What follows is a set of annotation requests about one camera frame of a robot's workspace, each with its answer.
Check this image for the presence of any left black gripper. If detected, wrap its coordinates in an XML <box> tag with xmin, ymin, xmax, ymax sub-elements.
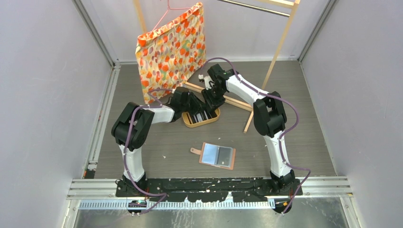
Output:
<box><xmin>181</xmin><ymin>92</ymin><xmax>207</xmax><ymax>116</ymax></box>

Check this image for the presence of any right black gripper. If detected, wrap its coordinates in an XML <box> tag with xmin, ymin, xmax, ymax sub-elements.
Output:
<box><xmin>202</xmin><ymin>85</ymin><xmax>226</xmax><ymax>113</ymax></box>

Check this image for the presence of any tan oval card tray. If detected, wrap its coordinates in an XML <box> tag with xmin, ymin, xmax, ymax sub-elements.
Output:
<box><xmin>182</xmin><ymin>109</ymin><xmax>221</xmax><ymax>128</ymax></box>

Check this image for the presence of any dark credit card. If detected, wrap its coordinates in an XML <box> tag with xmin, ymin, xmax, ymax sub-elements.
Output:
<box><xmin>217</xmin><ymin>147</ymin><xmax>233</xmax><ymax>167</ymax></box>

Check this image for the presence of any pink leather card holder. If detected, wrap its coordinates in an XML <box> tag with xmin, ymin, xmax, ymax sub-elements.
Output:
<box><xmin>190</xmin><ymin>142</ymin><xmax>236</xmax><ymax>170</ymax></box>

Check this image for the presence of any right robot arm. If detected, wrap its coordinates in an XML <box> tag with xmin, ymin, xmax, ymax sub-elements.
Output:
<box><xmin>198</xmin><ymin>64</ymin><xmax>295</xmax><ymax>195</ymax></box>

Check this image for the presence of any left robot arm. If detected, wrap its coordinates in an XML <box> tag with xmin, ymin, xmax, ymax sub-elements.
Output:
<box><xmin>111</xmin><ymin>86</ymin><xmax>216</xmax><ymax>197</ymax></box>

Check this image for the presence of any stack of credit cards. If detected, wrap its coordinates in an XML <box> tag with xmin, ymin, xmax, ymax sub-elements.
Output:
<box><xmin>186</xmin><ymin>111</ymin><xmax>218</xmax><ymax>124</ymax></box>

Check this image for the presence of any floral orange fabric bag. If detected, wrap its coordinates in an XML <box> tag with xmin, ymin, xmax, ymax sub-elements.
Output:
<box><xmin>135</xmin><ymin>2</ymin><xmax>206</xmax><ymax>104</ymax></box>

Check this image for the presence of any wooden clothes rack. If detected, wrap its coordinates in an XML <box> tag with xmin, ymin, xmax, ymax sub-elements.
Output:
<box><xmin>132</xmin><ymin>0</ymin><xmax>300</xmax><ymax>133</ymax></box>

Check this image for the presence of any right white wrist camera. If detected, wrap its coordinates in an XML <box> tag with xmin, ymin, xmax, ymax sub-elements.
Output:
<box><xmin>198</xmin><ymin>74</ymin><xmax>215</xmax><ymax>91</ymax></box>

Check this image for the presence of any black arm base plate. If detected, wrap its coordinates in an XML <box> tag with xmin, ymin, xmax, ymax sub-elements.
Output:
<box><xmin>115</xmin><ymin>177</ymin><xmax>303</xmax><ymax>203</ymax></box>

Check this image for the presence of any pink wire hanger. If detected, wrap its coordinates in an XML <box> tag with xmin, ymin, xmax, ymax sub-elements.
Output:
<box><xmin>150</xmin><ymin>0</ymin><xmax>195</xmax><ymax>31</ymax></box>

